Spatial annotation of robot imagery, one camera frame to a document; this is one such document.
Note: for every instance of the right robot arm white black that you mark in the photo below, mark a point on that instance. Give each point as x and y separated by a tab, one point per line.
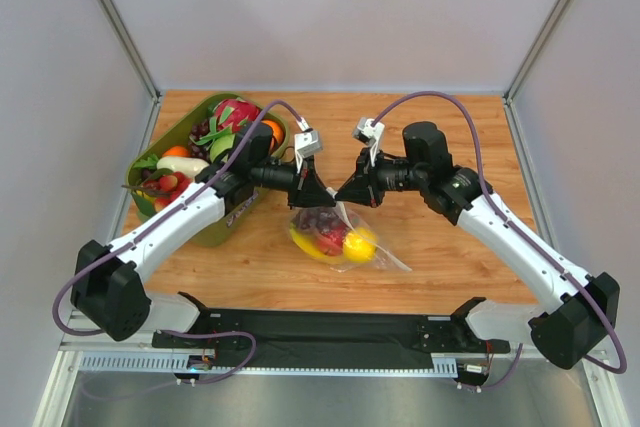
520	242

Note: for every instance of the olive green plastic bin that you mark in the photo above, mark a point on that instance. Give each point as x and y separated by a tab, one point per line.
176	134

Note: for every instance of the black base mat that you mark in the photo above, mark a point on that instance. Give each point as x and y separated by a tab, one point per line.
323	340

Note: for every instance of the fake white radish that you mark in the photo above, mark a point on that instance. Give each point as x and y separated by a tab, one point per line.
190	167

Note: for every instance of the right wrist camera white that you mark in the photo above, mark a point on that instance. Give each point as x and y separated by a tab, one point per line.
370	132

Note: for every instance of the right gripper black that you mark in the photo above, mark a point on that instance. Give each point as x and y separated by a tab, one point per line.
370	182

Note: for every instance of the fake dark grapes in bin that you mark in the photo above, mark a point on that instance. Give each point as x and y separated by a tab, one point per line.
199	142

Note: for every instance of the fake small orange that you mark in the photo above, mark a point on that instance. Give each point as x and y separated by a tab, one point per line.
177	151

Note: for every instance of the fake red cherry bunch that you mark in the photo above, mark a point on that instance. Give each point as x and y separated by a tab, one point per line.
165	189

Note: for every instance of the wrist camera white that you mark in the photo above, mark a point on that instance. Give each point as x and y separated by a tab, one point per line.
370	132
307	144

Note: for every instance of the fake pink dragon fruit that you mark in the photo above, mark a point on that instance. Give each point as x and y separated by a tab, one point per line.
232	114

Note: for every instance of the fake yellow lemon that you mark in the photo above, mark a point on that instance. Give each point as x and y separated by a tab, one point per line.
360	245

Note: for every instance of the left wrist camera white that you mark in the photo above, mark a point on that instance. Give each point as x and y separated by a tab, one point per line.
307	144

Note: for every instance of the clear zip top bag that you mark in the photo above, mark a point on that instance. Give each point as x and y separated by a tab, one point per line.
384	259

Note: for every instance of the fake yellow banana bunch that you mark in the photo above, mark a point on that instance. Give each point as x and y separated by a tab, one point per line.
306	243

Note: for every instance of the fake red apple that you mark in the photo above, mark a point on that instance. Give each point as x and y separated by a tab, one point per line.
330	242

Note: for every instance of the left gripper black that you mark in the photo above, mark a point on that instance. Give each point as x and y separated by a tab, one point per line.
298	185

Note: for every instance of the fake green cabbage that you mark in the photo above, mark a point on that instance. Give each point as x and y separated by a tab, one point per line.
221	147

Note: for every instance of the fake purple grapes in bag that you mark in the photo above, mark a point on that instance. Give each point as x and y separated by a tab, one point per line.
320	220

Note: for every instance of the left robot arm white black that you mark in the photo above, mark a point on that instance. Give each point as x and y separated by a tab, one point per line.
108	287

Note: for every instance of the fake orange persimmon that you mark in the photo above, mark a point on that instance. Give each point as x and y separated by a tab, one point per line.
278	134

